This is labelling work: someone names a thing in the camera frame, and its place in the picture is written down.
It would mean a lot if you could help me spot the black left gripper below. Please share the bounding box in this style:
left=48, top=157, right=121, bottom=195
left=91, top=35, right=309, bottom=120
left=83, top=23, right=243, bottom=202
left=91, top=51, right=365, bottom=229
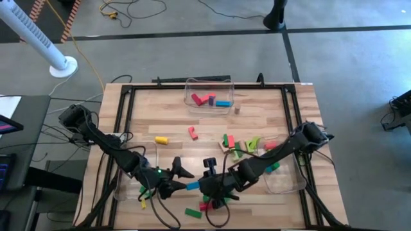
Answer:
left=137, top=156, right=195, bottom=200

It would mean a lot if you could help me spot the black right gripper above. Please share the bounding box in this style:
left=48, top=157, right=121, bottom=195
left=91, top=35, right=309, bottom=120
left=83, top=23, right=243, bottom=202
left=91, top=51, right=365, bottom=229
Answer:
left=198, top=172, right=241, bottom=210

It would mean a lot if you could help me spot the clear plastic bin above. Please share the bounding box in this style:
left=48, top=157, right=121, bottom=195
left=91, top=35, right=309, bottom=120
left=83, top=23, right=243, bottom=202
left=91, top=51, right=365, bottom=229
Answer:
left=256, top=135, right=309, bottom=195
left=113, top=141, right=160, bottom=201
left=184, top=77, right=235, bottom=116

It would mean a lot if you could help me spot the long black bar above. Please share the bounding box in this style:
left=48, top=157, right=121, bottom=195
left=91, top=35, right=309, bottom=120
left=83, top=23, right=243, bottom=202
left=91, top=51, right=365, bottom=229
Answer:
left=151, top=74, right=232, bottom=85

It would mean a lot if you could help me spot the black power adapter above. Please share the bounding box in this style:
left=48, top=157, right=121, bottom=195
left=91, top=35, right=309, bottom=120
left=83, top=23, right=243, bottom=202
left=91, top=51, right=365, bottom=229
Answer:
left=70, top=133, right=89, bottom=147

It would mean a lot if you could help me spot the silver aluminium profile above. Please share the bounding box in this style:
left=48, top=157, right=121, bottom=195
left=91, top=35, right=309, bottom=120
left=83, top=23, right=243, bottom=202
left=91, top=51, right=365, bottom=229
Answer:
left=22, top=187, right=44, bottom=231

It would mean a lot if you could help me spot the black desk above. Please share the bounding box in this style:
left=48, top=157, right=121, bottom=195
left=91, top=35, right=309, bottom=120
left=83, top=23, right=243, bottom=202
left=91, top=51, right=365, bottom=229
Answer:
left=0, top=94, right=52, bottom=193

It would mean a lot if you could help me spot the black laptop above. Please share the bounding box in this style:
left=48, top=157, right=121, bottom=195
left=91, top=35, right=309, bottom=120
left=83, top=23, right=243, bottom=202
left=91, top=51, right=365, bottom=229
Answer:
left=0, top=153, right=17, bottom=193

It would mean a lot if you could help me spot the black tablet screen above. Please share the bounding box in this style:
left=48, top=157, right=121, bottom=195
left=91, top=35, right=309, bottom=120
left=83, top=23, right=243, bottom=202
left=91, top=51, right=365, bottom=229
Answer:
left=0, top=114, right=25, bottom=135

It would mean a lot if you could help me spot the white paper sheet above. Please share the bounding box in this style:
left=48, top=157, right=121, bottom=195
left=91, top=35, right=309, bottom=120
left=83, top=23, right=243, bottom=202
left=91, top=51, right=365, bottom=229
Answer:
left=0, top=95, right=22, bottom=120

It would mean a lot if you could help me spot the black pole stand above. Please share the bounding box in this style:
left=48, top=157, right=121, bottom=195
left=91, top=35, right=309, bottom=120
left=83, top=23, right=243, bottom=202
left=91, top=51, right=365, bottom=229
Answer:
left=263, top=0, right=289, bottom=32

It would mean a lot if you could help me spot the black floor mat striped edge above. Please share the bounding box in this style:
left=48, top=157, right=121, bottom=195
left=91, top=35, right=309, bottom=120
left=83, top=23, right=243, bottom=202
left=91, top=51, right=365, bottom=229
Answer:
left=0, top=0, right=83, bottom=44

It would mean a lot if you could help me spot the white tower fan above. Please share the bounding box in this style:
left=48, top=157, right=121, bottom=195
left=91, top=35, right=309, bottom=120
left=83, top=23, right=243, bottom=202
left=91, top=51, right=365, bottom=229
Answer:
left=0, top=0, right=79, bottom=79

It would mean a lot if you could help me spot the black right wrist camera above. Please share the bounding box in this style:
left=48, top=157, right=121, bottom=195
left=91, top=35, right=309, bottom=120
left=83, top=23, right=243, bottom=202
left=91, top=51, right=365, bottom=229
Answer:
left=202, top=157, right=219, bottom=176

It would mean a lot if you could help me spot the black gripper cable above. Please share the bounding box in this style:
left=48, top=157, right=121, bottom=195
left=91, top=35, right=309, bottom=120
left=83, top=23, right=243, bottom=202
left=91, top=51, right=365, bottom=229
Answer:
left=204, top=195, right=232, bottom=229
left=137, top=178, right=182, bottom=230

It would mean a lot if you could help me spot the black floor cable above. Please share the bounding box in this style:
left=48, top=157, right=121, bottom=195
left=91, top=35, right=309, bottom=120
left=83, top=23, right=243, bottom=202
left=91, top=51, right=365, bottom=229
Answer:
left=197, top=0, right=267, bottom=20
left=110, top=74, right=134, bottom=85

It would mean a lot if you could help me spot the black cable yellow plug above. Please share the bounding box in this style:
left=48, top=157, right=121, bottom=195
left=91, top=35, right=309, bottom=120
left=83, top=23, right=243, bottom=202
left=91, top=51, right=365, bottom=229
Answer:
left=99, top=0, right=168, bottom=30

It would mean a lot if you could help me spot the black device with cables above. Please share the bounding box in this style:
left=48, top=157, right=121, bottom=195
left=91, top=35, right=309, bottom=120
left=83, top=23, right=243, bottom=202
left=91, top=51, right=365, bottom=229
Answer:
left=378, top=89, right=411, bottom=133

